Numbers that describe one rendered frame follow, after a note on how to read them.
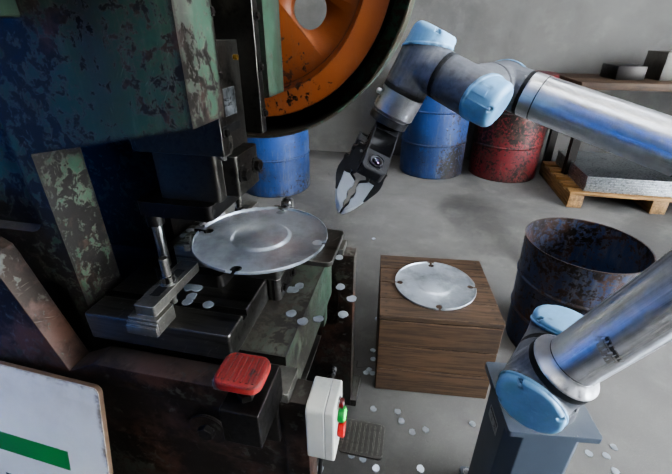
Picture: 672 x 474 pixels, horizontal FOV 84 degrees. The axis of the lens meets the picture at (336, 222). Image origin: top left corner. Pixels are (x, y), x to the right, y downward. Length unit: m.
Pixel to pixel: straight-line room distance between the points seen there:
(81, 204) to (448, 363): 1.17
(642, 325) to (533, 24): 3.59
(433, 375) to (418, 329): 0.22
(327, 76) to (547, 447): 0.99
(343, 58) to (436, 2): 3.00
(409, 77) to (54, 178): 0.63
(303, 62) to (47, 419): 0.99
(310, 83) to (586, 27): 3.39
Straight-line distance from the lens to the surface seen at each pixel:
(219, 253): 0.80
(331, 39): 1.06
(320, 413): 0.70
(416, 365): 1.44
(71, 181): 0.84
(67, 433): 1.02
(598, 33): 4.23
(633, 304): 0.65
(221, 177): 0.75
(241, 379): 0.57
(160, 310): 0.76
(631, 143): 0.71
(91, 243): 0.89
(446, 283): 1.46
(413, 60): 0.66
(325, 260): 0.75
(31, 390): 1.02
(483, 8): 4.01
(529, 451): 1.04
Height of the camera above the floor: 1.18
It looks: 27 degrees down
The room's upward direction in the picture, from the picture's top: straight up
